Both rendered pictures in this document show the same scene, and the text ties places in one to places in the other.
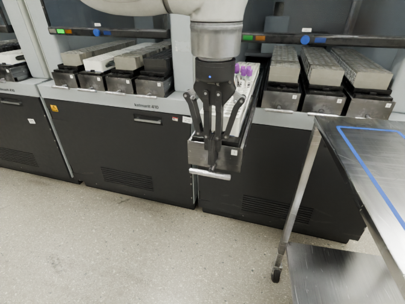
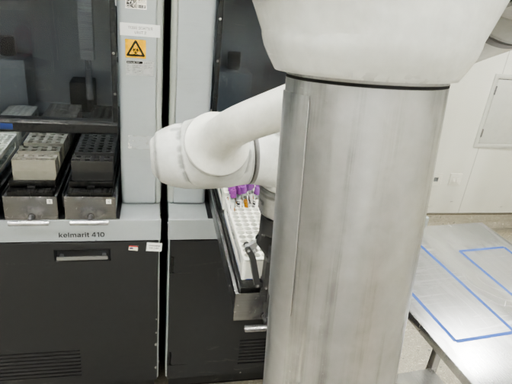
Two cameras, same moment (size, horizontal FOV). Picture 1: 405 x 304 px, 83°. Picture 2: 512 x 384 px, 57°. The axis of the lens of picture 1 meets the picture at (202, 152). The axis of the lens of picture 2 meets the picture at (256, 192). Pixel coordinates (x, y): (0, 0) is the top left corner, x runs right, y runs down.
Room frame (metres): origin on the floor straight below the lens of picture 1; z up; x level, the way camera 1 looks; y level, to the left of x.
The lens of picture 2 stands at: (-0.20, 0.41, 1.41)
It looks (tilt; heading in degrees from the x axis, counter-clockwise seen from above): 25 degrees down; 330
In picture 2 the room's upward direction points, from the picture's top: 6 degrees clockwise
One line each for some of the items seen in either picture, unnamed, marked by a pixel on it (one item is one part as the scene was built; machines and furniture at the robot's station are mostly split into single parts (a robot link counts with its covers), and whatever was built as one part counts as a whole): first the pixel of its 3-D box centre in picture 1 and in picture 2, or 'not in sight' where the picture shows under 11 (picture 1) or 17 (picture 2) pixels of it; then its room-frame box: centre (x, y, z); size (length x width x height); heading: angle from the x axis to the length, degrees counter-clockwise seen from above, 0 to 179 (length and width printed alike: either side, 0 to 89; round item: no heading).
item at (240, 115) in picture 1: (229, 105); (252, 235); (0.64, -0.08, 0.83); 0.30 x 0.10 x 0.06; 164
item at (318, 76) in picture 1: (325, 77); not in sight; (0.89, -0.47, 0.85); 0.12 x 0.02 x 0.06; 73
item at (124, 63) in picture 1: (126, 63); (34, 168); (1.13, 0.36, 0.85); 0.12 x 0.02 x 0.06; 75
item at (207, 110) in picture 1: (207, 113); (267, 264); (0.45, -0.01, 0.89); 0.04 x 0.01 x 0.11; 164
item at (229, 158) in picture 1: (235, 106); (241, 226); (0.77, -0.12, 0.78); 0.73 x 0.14 x 0.09; 164
